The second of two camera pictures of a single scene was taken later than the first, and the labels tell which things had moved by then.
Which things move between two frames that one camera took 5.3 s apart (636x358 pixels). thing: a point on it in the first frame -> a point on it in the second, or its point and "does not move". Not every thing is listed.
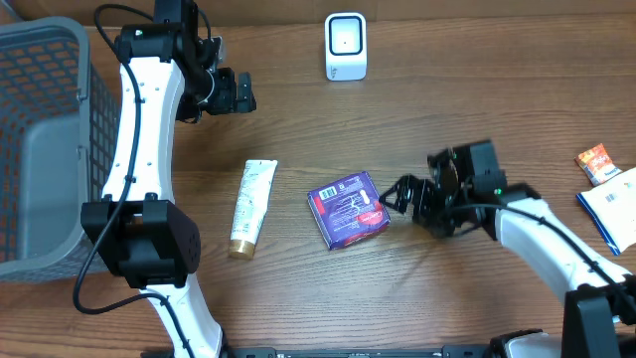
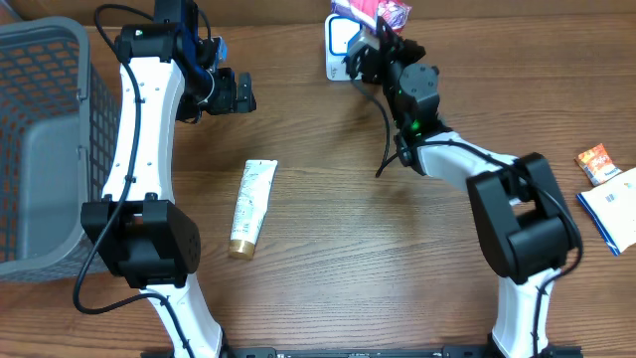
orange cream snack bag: (611, 206) does not move
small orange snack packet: (598, 164) does not move
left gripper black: (228, 100) does not move
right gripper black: (420, 210) -> (389, 39)
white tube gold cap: (257, 178) does not move
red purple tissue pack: (349, 211) -> (396, 14)
